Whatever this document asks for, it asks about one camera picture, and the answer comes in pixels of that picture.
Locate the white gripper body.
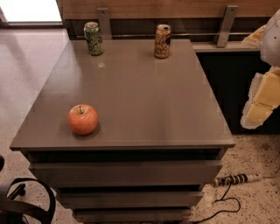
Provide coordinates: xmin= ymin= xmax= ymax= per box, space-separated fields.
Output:
xmin=260 ymin=9 xmax=280 ymax=67

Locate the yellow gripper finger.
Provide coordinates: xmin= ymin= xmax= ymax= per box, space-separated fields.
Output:
xmin=241 ymin=66 xmax=280 ymax=130
xmin=241 ymin=25 xmax=266 ymax=48

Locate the red apple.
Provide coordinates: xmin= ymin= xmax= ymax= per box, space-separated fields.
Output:
xmin=67 ymin=104 xmax=98 ymax=135

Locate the orange soda can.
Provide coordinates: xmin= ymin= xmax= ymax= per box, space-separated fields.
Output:
xmin=154 ymin=24 xmax=171 ymax=59

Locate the green soda can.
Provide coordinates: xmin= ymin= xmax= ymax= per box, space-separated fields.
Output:
xmin=84 ymin=22 xmax=103 ymax=56

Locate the grey side shelf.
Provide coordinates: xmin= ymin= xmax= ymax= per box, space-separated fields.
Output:
xmin=192 ymin=40 xmax=261 ymax=53

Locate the white power strip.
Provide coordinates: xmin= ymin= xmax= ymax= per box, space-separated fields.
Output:
xmin=213 ymin=173 xmax=263 ymax=187

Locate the grey drawer cabinet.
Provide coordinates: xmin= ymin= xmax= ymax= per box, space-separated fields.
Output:
xmin=11 ymin=39 xmax=235 ymax=212

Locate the bottom grey drawer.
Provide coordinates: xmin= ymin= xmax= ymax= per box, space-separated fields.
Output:
xmin=73 ymin=209 xmax=191 ymax=223

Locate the grey drawer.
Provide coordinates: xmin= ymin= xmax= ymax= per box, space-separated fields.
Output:
xmin=30 ymin=160 xmax=222 ymax=187
xmin=73 ymin=209 xmax=191 ymax=223
xmin=58 ymin=191 xmax=203 ymax=209

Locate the top grey drawer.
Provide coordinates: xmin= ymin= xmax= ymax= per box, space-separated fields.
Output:
xmin=30 ymin=160 xmax=222 ymax=187

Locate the middle grey drawer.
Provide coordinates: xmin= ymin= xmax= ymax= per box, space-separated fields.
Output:
xmin=58 ymin=191 xmax=203 ymax=209

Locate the black office chair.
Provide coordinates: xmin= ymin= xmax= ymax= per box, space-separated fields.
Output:
xmin=0 ymin=178 xmax=56 ymax=224

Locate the right metal bracket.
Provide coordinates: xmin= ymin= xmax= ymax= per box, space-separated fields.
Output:
xmin=215 ymin=5 xmax=238 ymax=48

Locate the metal bracket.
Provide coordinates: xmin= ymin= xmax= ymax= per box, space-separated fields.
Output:
xmin=97 ymin=8 xmax=112 ymax=40
xmin=215 ymin=5 xmax=238 ymax=48

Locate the black power cable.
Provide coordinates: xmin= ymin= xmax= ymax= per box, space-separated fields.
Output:
xmin=192 ymin=183 xmax=242 ymax=224

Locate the left metal bracket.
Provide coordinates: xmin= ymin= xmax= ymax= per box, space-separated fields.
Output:
xmin=97 ymin=8 xmax=112 ymax=40

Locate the metal rail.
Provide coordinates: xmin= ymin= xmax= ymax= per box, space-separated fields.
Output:
xmin=76 ymin=32 xmax=252 ymax=39

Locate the wooden wall panel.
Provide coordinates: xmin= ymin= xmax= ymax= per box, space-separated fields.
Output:
xmin=57 ymin=0 xmax=280 ymax=19

